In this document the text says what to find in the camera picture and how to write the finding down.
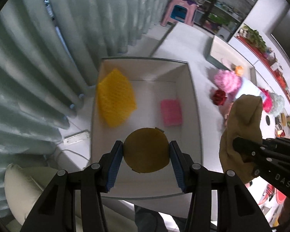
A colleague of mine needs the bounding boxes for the cream cushion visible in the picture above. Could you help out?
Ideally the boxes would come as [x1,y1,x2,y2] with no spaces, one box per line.
[4,164,85,232]

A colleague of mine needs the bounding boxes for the green box with white inside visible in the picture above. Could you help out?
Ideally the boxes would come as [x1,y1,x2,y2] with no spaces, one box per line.
[90,57,203,200]

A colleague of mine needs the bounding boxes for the shallow green box lid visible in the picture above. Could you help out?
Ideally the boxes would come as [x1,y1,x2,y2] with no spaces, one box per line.
[206,35,257,85]

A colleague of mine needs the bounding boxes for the yellow mesh sponge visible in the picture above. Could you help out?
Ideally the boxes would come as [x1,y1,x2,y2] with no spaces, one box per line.
[97,68,137,127]

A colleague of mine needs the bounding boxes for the pink plastic stool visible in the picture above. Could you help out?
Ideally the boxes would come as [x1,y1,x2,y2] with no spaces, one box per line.
[161,0,201,27]

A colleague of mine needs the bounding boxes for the magenta fluffy plush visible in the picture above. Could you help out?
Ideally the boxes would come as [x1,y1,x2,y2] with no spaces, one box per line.
[258,88,273,113]

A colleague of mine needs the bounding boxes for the green potted plant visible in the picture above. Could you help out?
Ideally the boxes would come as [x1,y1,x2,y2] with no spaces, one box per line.
[242,24,267,52]

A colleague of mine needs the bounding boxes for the blue storage box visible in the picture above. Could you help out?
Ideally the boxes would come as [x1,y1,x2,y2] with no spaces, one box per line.
[171,5,188,21]

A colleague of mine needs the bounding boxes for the mustard round sponge pad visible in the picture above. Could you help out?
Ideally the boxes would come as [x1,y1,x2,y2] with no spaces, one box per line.
[123,128,171,174]

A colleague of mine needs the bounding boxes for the pink fluffy plush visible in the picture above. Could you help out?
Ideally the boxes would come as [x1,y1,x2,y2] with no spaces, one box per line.
[213,69,242,93]

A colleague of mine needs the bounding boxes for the pale green fluffy plush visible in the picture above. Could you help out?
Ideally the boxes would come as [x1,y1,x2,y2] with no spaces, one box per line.
[268,94,286,117]

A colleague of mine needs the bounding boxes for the pale green curtain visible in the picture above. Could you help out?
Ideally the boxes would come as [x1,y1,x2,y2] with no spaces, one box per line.
[0,0,182,223]

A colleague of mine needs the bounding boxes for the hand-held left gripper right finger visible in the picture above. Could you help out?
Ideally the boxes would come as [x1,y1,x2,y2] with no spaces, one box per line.
[169,140,273,232]

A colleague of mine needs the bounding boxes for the white blue striped cloth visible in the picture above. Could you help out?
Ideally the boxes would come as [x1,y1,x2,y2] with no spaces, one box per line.
[228,76,267,102]

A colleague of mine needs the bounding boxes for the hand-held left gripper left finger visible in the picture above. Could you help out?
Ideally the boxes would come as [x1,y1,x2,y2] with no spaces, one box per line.
[20,140,125,232]

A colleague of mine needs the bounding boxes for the red wall shelf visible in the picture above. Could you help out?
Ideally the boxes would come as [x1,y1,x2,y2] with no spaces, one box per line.
[237,24,290,116]

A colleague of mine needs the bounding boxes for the pink rectangular sponge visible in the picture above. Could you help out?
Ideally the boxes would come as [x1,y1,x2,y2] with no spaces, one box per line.
[160,99,183,126]

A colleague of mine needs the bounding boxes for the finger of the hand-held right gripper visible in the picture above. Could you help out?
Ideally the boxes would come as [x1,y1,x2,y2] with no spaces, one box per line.
[242,155,261,178]
[233,137,290,161]

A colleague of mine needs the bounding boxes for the tan sock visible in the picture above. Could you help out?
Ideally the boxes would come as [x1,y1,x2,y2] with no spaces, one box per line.
[219,94,263,184]

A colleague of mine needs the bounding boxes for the red fabric rose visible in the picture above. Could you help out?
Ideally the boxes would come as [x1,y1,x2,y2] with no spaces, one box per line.
[210,89,228,106]

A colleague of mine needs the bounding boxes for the white power strip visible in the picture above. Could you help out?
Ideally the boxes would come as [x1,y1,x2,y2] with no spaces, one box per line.
[63,130,90,146]

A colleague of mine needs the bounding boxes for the white cable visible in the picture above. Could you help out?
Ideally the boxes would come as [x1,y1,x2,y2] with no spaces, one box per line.
[55,148,91,170]

